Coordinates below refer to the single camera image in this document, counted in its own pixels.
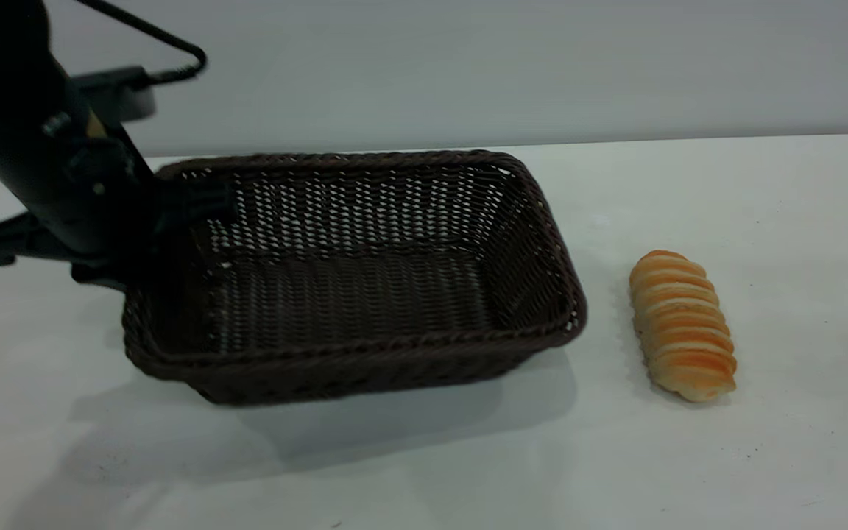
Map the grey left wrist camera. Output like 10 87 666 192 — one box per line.
102 87 158 124

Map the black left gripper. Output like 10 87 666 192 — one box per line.
0 124 238 333

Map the black woven wicker basket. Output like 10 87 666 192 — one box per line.
122 149 588 407

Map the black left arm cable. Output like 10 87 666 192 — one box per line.
74 0 208 86

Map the ridged orange bread loaf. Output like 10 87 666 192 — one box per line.
629 250 738 403

